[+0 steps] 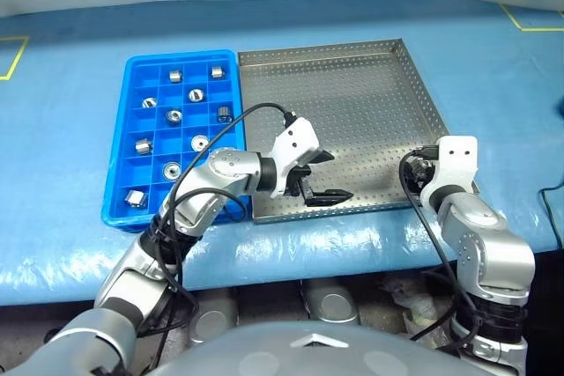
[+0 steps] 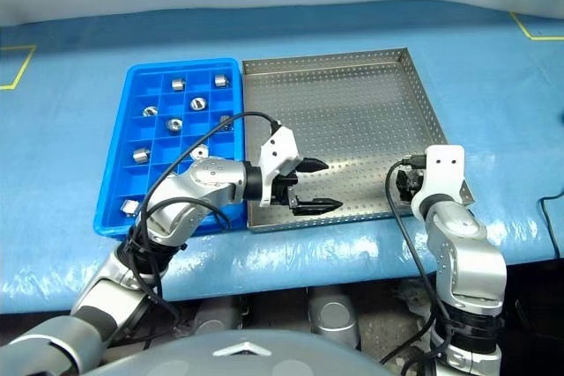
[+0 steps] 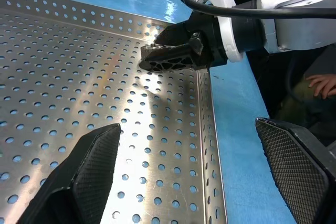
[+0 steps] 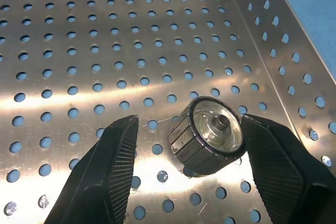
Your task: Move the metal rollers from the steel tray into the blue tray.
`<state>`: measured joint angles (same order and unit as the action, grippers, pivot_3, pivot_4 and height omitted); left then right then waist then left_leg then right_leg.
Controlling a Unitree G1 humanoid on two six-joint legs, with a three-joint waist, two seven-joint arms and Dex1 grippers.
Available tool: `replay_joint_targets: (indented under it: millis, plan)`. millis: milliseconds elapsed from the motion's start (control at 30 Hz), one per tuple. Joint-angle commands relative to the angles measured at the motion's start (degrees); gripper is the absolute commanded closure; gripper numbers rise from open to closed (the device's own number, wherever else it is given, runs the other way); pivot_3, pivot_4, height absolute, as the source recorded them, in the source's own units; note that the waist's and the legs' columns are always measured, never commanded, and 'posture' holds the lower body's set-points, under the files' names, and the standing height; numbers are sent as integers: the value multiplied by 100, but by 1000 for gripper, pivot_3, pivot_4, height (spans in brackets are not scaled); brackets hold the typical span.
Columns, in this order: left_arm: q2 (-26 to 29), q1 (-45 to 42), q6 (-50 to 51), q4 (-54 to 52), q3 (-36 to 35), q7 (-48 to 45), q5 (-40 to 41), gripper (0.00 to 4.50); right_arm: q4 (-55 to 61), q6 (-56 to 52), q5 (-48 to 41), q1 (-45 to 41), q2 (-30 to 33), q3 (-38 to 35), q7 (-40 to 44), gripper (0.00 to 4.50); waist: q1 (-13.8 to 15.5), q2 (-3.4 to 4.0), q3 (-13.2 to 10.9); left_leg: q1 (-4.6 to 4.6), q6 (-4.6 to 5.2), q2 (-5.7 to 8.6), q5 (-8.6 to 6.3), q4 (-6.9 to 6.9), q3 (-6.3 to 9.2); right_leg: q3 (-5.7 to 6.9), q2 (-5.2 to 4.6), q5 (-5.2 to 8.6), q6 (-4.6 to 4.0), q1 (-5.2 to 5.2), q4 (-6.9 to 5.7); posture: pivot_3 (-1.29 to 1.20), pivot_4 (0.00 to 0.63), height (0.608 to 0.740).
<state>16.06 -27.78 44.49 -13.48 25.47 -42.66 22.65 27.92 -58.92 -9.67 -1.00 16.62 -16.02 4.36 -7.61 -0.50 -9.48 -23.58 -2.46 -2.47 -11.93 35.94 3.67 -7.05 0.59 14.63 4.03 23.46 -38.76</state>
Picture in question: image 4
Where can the blue plastic table cover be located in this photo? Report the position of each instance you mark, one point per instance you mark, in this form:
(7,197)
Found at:
(315,11)

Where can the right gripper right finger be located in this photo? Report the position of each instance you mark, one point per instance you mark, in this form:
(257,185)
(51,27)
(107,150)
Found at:
(283,171)

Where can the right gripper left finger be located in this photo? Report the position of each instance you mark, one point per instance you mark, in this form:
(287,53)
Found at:
(105,171)

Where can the perforated metal tray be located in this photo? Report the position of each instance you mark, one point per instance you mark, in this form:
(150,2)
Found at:
(105,77)

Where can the metal motor rotor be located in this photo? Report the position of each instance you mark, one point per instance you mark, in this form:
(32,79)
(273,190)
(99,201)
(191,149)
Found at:
(199,153)

